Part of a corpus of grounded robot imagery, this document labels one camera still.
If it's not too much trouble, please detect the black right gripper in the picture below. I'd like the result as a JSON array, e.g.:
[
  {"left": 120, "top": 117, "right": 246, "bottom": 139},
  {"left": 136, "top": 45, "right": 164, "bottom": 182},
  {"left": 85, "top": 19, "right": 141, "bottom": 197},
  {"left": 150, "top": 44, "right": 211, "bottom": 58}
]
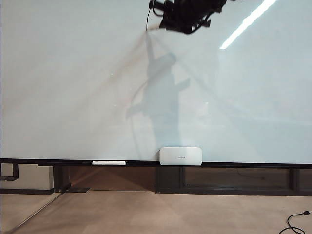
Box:
[{"left": 159, "top": 0, "right": 228, "bottom": 35}]

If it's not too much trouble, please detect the white whiteboard eraser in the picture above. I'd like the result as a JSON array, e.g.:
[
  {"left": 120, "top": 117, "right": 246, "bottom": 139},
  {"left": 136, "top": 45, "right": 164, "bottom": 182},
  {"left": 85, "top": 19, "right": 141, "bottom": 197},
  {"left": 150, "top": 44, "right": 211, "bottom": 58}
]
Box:
[{"left": 159, "top": 146, "right": 203, "bottom": 167}]

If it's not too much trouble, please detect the white marker with black cap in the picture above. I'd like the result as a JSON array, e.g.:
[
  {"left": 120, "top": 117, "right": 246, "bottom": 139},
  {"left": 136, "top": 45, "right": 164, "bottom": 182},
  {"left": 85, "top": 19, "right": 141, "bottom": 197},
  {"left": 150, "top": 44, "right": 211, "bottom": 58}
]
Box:
[{"left": 92, "top": 160, "right": 127, "bottom": 166}]

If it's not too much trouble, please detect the dark brown wooden cabinet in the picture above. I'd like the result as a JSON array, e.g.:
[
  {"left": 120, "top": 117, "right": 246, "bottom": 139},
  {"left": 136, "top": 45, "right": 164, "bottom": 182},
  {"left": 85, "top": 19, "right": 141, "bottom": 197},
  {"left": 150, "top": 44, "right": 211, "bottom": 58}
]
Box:
[{"left": 69, "top": 166, "right": 312, "bottom": 196}]

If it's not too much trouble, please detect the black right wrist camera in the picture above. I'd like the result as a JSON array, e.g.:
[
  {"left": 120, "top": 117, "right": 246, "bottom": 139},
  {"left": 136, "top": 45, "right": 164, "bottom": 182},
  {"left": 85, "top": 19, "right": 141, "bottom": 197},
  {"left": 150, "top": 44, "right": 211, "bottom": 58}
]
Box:
[{"left": 149, "top": 0, "right": 173, "bottom": 15}]

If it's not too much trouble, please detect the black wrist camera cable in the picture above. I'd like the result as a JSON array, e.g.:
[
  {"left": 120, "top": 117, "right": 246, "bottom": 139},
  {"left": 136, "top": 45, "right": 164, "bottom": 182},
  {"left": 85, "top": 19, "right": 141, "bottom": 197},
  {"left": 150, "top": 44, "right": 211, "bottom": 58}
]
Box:
[{"left": 145, "top": 6, "right": 154, "bottom": 31}]

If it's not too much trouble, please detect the white board with black frame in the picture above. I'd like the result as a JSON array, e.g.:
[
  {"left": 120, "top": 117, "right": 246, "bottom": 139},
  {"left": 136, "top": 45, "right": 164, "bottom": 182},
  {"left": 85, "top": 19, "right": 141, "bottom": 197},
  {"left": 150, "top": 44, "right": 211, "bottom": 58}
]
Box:
[{"left": 0, "top": 0, "right": 312, "bottom": 169}]

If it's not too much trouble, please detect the black post with base plate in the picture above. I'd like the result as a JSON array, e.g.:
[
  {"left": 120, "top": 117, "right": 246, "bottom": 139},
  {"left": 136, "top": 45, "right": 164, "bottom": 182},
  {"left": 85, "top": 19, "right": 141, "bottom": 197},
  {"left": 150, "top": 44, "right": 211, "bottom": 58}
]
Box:
[{"left": 53, "top": 165, "right": 91, "bottom": 194}]

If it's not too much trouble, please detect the black bent metal bracket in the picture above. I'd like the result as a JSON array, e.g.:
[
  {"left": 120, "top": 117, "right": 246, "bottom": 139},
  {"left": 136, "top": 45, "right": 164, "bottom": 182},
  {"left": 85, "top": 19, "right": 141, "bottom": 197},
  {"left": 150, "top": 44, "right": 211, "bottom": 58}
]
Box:
[{"left": 0, "top": 162, "right": 20, "bottom": 181}]

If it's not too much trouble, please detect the black floor cable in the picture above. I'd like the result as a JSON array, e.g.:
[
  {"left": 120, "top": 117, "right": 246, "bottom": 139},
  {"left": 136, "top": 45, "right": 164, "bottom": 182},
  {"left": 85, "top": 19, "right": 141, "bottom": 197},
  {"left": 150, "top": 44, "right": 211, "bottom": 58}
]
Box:
[{"left": 277, "top": 209, "right": 312, "bottom": 234}]

